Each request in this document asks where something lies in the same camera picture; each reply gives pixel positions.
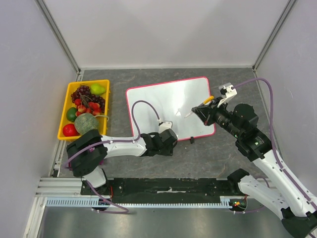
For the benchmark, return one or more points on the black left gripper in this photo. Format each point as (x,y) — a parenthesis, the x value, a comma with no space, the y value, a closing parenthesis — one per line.
(168,151)

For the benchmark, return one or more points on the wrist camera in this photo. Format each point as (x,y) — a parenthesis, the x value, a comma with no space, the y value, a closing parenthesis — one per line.
(164,125)
(228,92)

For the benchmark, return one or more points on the pink framed whiteboard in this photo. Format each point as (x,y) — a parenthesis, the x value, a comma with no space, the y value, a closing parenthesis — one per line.
(173,101)

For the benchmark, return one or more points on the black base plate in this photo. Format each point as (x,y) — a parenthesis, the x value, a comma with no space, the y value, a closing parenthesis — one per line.
(168,190)

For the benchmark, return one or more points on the red apple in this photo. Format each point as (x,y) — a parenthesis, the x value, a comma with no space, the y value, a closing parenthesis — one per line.
(69,130)

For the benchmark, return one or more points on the green pear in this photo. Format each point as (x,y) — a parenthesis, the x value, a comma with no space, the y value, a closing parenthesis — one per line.
(97,89)

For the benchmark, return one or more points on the pale green melon stem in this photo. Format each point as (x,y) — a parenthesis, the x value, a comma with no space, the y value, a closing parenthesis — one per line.
(103,117)

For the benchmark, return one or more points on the purple grape bunch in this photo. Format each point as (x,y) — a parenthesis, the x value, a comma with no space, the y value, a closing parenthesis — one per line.
(84,93)

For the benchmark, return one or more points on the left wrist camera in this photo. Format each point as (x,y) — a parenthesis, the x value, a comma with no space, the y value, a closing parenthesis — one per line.
(164,125)

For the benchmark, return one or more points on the yellow plastic fruit basket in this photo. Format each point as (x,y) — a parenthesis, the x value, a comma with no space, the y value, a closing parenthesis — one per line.
(68,104)

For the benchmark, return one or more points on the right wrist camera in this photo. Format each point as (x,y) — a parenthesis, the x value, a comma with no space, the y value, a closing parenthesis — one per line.
(228,92)

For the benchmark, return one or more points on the red cherry cluster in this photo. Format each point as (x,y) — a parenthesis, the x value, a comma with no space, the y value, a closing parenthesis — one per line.
(87,107)

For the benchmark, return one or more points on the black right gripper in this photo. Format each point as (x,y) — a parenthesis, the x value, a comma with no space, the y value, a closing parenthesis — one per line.
(208,114)

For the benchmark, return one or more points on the green netted melon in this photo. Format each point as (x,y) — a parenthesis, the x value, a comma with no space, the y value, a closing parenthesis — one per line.
(85,122)

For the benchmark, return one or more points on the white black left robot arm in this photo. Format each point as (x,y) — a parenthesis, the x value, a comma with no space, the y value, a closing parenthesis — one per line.
(87,152)

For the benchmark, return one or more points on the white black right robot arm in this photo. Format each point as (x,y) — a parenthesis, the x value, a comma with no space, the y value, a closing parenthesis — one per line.
(293,204)

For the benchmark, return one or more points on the green lime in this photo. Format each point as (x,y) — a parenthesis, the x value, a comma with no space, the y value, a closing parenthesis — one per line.
(71,114)

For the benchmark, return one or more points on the aluminium frame rail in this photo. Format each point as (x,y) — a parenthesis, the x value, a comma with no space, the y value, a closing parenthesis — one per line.
(59,187)

